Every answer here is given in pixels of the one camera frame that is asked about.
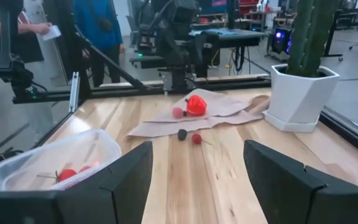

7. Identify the white pot saucer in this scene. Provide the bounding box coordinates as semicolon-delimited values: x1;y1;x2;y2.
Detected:
262;111;320;134

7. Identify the silver aluminium bracket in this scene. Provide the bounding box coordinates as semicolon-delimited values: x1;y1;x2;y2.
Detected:
68;72;80;113

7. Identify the black aluminium table frame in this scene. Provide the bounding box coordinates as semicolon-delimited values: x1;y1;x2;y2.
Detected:
12;24;358;162

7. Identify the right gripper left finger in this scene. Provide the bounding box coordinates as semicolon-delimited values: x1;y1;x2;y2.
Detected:
57;141;154;224

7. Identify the white angular plant pot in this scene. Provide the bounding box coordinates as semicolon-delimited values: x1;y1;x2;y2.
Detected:
270;63;341;125

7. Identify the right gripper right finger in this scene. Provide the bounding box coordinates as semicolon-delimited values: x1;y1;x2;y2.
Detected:
243;139;358;224

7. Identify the tall green cactus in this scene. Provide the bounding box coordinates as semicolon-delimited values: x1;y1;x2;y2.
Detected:
286;0;341;78

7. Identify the computer tower with purple lights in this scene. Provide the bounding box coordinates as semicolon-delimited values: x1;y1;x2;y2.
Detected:
270;27;293;62

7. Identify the white paper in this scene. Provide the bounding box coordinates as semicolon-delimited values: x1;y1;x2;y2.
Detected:
42;24;62;42

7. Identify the clear plastic tupperware container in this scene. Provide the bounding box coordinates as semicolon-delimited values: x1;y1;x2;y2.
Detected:
0;129;122;192

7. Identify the red cherry toy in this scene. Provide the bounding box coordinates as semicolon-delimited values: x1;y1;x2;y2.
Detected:
191;133;213;146

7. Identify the red strawberry toy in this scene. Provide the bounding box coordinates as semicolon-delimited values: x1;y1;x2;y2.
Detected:
37;169;78;183

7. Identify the beige cloth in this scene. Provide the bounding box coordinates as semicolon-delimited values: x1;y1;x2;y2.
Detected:
126;88;270;138

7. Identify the background table with blue cover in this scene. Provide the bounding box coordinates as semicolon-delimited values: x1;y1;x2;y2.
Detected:
191;27;270;75

